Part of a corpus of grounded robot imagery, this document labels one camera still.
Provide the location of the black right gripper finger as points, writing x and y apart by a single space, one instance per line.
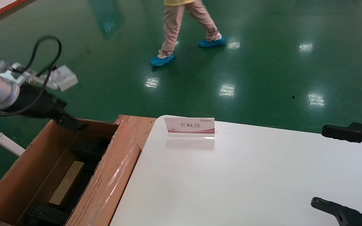
357 133
344 215

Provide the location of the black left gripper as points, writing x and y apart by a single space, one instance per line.
36 103

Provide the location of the small cardboard box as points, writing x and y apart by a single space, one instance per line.
68 182

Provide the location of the large open cardboard box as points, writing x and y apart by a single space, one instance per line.
112 175

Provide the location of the black foam insert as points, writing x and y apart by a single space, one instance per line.
90 150
47 215

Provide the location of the blue shoe cover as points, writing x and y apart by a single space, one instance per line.
162 60
211 42

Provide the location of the white red table sign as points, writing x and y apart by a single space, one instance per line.
189 125

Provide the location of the person in beige trousers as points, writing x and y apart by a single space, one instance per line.
173 25

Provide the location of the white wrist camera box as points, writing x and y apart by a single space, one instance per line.
64 78

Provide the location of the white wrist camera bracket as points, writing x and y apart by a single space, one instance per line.
17 73

